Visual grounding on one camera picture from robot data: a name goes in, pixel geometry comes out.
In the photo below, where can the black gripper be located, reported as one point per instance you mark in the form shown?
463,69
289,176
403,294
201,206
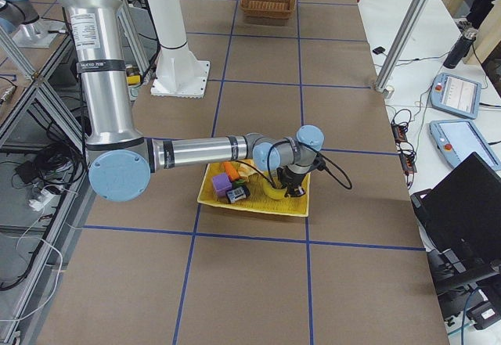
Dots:
293,181

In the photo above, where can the yellow tape roll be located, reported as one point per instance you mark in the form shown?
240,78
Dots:
272,193

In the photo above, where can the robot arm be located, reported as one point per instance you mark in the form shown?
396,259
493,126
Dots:
131,141
21,21

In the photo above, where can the yellow plastic basket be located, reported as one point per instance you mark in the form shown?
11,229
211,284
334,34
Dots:
258,201

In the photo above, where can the brown wicker basket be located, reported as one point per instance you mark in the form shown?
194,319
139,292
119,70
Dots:
271,9

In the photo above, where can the toy croissant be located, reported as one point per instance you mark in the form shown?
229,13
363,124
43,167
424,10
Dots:
246,171

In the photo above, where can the orange toy carrot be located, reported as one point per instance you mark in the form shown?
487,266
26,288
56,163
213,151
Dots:
235,179

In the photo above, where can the purple foam cube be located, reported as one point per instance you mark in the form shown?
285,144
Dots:
221,184

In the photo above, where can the small black device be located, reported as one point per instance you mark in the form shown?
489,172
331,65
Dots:
379,50

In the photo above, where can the teach pendant near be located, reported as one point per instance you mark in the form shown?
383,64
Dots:
457,139

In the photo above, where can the teach pendant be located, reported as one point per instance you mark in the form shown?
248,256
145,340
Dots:
456,95
457,139

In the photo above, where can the black laptop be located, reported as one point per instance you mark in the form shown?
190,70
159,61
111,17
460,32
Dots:
462,212

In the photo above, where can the teach pendant far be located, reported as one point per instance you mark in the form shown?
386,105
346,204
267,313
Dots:
456,95

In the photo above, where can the black water bottle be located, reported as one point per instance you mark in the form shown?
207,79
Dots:
461,47

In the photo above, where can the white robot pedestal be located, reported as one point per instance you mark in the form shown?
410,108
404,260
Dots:
179,73

